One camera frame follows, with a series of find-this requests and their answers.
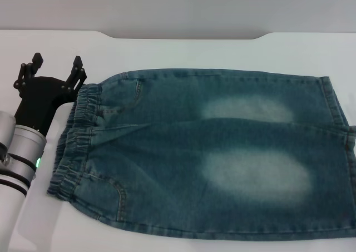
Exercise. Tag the blue denim shorts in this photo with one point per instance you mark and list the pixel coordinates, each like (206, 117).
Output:
(178, 140)

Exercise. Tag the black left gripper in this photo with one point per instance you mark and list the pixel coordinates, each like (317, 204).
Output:
(41, 96)

